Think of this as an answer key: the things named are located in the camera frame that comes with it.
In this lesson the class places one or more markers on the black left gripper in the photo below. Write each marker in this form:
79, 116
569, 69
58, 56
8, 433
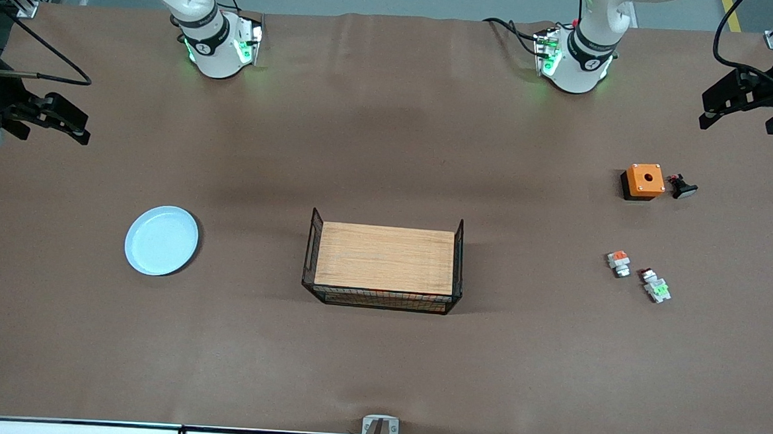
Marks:
761, 90

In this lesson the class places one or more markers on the light blue round plate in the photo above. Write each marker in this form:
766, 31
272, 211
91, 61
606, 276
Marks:
161, 241

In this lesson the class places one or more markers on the red button green contact block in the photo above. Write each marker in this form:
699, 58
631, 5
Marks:
655, 287

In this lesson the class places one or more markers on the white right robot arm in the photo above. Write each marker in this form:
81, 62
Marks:
213, 52

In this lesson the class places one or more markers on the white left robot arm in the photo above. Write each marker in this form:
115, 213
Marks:
576, 71

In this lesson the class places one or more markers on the black push button white cap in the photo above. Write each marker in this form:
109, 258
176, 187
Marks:
683, 188

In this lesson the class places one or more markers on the wooden board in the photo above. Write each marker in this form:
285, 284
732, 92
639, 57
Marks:
384, 256

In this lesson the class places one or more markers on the brown table cover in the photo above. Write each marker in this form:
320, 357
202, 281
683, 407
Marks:
379, 362

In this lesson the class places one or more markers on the orange button enclosure box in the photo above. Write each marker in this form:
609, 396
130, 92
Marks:
645, 180

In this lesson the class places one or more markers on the switch with orange contact block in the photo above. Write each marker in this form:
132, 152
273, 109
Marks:
619, 261

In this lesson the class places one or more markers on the metal table edge bracket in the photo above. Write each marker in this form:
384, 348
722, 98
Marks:
394, 429

